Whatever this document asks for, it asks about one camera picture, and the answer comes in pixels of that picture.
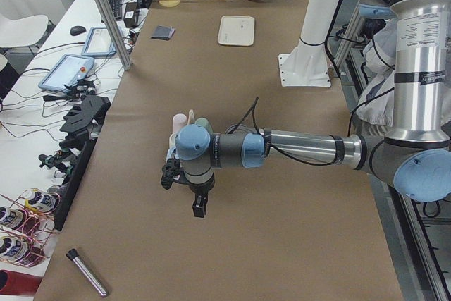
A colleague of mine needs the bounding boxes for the white chair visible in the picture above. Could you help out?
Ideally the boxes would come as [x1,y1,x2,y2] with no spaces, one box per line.
[1,14,49,49]

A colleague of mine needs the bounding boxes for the far teach pendant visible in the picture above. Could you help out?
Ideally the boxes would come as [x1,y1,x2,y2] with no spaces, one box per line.
[81,27,116,58]

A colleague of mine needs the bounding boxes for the teach pendant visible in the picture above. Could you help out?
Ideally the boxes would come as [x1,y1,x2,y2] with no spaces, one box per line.
[81,27,116,58]
[38,54,94,91]

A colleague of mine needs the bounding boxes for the pink cup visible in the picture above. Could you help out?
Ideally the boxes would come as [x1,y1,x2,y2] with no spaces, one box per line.
[172,113,187,133]

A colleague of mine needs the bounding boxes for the aluminium frame post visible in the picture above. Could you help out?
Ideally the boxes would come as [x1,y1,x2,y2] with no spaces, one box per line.
[94,0,132,70]

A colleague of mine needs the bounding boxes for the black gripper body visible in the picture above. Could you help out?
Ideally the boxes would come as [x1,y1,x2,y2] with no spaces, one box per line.
[188,177,215,195]

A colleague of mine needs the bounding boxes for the white cup rack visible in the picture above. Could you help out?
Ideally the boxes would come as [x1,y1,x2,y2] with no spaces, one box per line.
[166,109,195,159]

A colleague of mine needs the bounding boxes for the cream tray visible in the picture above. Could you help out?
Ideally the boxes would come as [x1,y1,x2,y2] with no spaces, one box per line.
[217,16,255,47]

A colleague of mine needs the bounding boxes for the black computer mouse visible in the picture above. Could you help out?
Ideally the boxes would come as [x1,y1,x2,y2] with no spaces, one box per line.
[70,25,87,37]

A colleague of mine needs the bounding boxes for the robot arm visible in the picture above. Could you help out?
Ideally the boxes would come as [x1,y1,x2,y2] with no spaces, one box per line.
[161,0,450,217]

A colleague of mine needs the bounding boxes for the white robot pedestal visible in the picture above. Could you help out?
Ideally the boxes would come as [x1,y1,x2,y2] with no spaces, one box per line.
[278,0,339,87]

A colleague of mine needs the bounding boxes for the grey folded cloth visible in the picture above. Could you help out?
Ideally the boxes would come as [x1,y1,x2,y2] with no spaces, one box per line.
[151,25,175,40]

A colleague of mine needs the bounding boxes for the green cup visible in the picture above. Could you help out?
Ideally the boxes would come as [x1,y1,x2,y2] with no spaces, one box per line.
[195,118,213,137]

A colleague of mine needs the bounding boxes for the near teach pendant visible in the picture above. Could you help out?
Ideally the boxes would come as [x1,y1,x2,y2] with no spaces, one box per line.
[38,54,94,91]

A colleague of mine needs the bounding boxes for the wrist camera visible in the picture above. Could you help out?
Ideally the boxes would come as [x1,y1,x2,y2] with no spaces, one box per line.
[161,158,186,190]

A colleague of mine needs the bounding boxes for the metal cylinder black cap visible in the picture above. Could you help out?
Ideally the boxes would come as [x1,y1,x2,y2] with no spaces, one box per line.
[66,248,109,297]

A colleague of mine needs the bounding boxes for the black tool holder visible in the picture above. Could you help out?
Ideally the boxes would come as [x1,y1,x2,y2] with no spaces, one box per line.
[59,95,111,150]

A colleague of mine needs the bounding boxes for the black keyboard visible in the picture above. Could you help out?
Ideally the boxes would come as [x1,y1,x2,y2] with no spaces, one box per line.
[108,0,122,20]

